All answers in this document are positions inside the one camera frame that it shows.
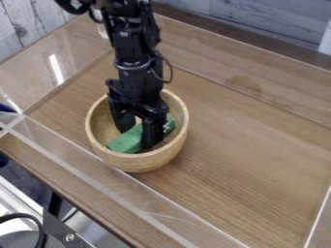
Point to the green rectangular block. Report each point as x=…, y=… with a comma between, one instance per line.
x=129, y=143

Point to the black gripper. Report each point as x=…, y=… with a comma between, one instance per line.
x=135, y=97

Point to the clear acrylic enclosure wall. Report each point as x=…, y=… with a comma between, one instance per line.
x=247, y=184

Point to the black metal bracket with screw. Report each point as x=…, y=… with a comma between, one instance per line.
x=59, y=236

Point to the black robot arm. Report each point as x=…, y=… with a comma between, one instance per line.
x=130, y=26

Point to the black table leg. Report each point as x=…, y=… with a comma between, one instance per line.
x=55, y=205

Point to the brown wooden bowl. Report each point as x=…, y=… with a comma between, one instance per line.
x=147, y=160

